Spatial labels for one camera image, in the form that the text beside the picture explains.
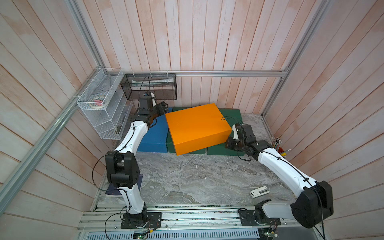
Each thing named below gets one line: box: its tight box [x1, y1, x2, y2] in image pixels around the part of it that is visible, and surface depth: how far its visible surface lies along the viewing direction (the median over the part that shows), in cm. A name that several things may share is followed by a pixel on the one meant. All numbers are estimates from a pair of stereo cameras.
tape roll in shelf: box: [90, 95, 104, 109], surface depth 75 cm
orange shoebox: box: [165, 103, 233, 156], surface depth 85 cm
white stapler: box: [250, 186, 270, 199], surface depth 82 cm
